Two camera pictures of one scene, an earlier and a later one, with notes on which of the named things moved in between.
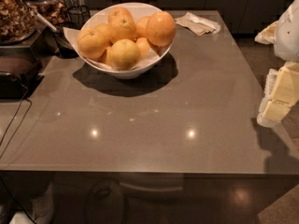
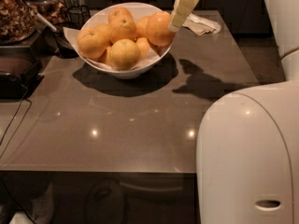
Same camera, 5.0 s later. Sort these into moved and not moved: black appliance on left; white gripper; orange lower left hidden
Moved: white gripper
Not moved: black appliance on left; orange lower left hidden
